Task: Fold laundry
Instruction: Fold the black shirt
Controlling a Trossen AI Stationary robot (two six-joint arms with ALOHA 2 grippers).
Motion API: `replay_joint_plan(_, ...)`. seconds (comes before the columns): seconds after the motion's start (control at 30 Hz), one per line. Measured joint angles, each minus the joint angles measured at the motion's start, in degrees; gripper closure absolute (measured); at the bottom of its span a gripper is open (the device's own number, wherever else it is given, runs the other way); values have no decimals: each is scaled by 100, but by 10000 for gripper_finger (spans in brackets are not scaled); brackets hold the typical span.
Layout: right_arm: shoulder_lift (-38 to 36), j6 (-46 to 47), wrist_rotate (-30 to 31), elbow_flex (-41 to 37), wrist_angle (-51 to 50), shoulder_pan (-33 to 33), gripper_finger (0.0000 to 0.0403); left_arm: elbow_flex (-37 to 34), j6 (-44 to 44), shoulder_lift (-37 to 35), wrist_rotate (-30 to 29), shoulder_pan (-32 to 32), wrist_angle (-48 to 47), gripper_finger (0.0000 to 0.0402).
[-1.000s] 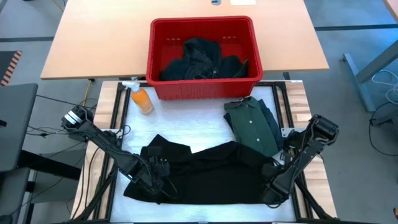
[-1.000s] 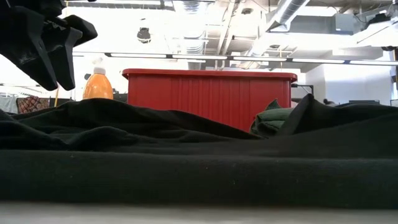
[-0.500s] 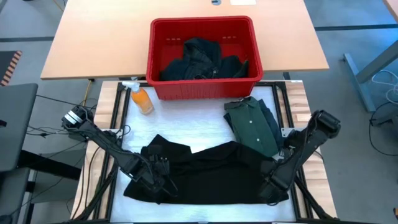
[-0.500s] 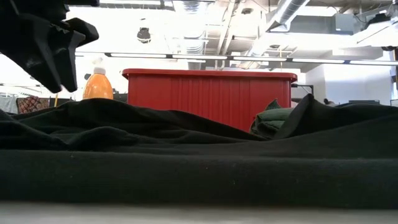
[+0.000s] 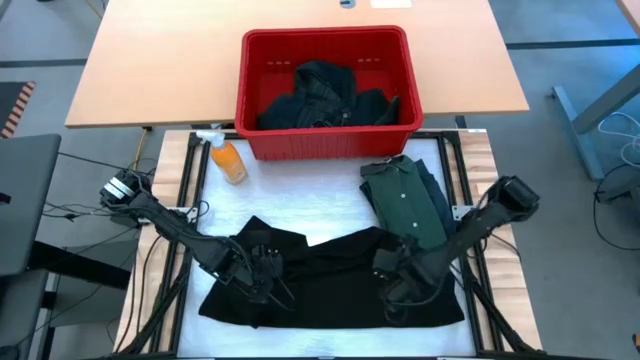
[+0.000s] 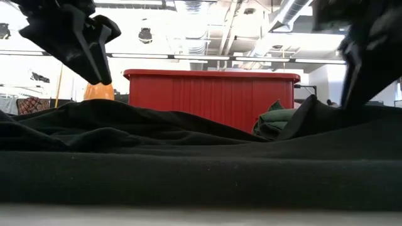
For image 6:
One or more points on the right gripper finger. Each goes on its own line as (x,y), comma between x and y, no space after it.
(383,56)
(350,62)

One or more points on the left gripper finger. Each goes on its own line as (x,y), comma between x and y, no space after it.
(103,31)
(69,40)

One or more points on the green button shirt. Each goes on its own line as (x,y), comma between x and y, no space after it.
(273,120)

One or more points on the black trousers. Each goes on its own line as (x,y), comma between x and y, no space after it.
(188,172)

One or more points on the red plastic laundry basket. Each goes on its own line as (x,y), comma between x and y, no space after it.
(204,97)

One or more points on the black ceiling dome fixture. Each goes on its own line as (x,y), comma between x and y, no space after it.
(145,35)

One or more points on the ceiling light strip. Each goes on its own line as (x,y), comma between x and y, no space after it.
(260,59)
(141,56)

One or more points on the orange spray bottle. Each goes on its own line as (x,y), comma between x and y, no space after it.
(99,92)

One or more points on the black box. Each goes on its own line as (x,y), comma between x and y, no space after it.
(63,102)

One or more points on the red patterned cloth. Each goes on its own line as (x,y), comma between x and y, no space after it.
(31,105)

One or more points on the black metal bracket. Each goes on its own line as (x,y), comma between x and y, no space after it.
(306,85)

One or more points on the silver ceiling ventilation duct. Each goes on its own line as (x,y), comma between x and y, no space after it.
(289,12)

